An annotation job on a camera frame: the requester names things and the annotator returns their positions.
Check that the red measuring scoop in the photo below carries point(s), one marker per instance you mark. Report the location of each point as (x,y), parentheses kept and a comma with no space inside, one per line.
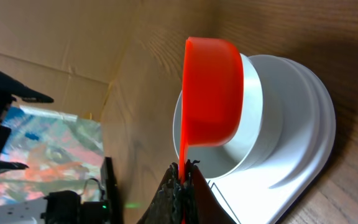
(212,95)

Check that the grey round bowl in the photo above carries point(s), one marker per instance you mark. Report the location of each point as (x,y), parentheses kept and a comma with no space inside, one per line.
(258,133)

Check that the white digital kitchen scale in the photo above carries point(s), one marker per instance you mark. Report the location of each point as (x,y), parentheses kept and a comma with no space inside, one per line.
(265,191)

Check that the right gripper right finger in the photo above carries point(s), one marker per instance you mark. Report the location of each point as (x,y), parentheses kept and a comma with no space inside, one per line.
(200,205)

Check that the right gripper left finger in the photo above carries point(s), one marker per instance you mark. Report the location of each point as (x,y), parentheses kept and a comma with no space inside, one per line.
(165,207)

